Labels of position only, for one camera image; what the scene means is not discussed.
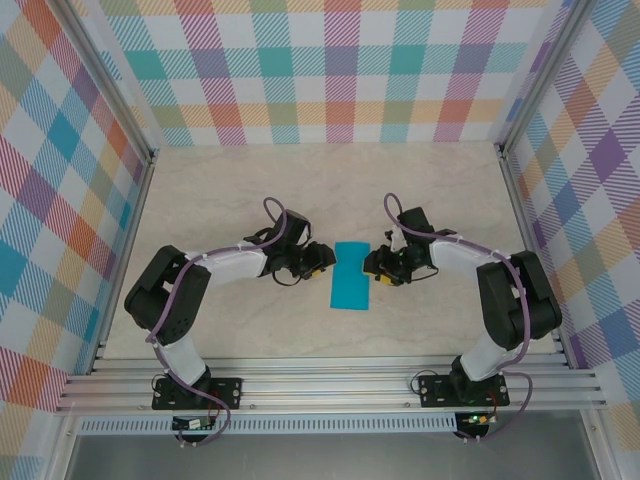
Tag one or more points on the teal cloth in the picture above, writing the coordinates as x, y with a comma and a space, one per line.
350, 290

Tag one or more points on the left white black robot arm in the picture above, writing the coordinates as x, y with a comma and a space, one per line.
235, 267

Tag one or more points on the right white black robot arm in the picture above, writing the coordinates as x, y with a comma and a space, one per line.
455, 262

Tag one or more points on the small circuit board yellow connector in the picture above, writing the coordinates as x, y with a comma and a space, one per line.
477, 419

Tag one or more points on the grey metal panel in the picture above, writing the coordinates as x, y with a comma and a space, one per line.
325, 457

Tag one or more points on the small dark circuit board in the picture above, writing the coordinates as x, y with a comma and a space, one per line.
192, 424

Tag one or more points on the long aluminium mounting rail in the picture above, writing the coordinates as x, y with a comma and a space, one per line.
325, 385

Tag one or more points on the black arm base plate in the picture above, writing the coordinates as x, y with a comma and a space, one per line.
230, 392
432, 392

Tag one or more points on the aluminium side rail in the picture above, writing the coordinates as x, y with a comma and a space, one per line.
531, 250
126, 250

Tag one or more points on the aluminium corner post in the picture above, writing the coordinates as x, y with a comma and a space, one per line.
107, 80
540, 75

